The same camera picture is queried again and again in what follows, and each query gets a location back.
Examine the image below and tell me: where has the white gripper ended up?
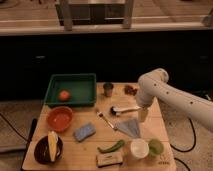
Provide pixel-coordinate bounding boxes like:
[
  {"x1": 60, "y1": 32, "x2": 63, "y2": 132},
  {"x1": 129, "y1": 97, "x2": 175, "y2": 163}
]
[{"x1": 135, "y1": 89, "x2": 155, "y2": 122}]

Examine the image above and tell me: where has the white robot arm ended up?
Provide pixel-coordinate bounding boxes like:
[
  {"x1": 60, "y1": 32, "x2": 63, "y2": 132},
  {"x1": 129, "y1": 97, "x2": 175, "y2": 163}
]
[{"x1": 136, "y1": 68, "x2": 213, "y2": 133}]

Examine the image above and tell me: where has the red bowl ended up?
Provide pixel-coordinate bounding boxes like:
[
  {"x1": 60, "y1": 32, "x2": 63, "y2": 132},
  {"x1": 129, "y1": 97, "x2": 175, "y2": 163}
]
[{"x1": 46, "y1": 106, "x2": 73, "y2": 132}]

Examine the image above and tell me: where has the dark brown bowl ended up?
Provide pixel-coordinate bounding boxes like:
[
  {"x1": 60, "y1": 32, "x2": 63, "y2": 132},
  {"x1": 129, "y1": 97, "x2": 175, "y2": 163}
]
[{"x1": 34, "y1": 136, "x2": 63, "y2": 165}]

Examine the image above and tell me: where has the grey folded cloth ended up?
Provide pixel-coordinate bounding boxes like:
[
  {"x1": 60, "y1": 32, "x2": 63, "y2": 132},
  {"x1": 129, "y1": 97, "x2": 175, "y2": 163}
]
[{"x1": 115, "y1": 118, "x2": 141, "y2": 138}]

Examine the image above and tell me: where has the white cup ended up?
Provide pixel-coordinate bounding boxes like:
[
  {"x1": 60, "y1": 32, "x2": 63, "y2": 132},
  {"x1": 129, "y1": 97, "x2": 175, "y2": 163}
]
[{"x1": 130, "y1": 138, "x2": 149, "y2": 159}]

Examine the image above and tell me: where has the green cup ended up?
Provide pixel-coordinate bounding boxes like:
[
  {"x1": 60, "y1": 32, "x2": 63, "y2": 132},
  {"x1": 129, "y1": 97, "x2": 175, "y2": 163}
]
[{"x1": 148, "y1": 139, "x2": 164, "y2": 157}]

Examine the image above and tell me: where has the green chili pepper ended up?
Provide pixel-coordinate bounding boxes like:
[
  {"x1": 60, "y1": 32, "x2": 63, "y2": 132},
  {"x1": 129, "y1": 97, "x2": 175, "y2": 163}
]
[{"x1": 97, "y1": 139, "x2": 125, "y2": 154}]

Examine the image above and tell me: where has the small metal cup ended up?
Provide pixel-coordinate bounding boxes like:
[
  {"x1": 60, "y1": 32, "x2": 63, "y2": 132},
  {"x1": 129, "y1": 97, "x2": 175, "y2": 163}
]
[{"x1": 103, "y1": 82, "x2": 114, "y2": 97}]

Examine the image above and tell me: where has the metal fork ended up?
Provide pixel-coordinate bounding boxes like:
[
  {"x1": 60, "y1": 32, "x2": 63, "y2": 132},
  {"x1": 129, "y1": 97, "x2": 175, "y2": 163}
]
[{"x1": 97, "y1": 112, "x2": 116, "y2": 130}]

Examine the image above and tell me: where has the brown rectangular eraser block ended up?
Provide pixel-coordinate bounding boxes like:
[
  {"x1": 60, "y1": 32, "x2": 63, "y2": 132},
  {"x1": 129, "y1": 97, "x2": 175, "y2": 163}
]
[{"x1": 96, "y1": 152, "x2": 123, "y2": 168}]

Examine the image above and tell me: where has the blue sponge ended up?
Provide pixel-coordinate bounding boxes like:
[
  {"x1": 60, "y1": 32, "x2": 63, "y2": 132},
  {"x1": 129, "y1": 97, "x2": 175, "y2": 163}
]
[{"x1": 73, "y1": 123, "x2": 96, "y2": 142}]

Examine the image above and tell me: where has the green plastic tray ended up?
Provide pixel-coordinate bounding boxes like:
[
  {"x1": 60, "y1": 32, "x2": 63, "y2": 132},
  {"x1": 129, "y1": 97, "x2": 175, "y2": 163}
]
[{"x1": 44, "y1": 73, "x2": 96, "y2": 107}]

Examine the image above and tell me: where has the orange tomato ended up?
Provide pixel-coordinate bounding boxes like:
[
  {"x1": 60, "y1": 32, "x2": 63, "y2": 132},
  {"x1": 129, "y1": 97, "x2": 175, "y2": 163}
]
[{"x1": 58, "y1": 90, "x2": 71, "y2": 101}]

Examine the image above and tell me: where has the black power cable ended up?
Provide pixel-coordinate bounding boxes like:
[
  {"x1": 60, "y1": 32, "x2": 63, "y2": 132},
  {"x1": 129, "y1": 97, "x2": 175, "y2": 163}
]
[{"x1": 170, "y1": 118, "x2": 198, "y2": 171}]

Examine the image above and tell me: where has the metal stool frame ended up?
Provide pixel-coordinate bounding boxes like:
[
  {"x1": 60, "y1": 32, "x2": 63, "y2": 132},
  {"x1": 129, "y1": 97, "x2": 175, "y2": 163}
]
[{"x1": 55, "y1": 0, "x2": 134, "y2": 31}]

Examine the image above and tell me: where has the black cable left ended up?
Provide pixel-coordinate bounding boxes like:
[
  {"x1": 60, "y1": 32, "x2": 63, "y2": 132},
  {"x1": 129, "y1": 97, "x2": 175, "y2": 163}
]
[{"x1": 0, "y1": 113, "x2": 29, "y2": 142}]

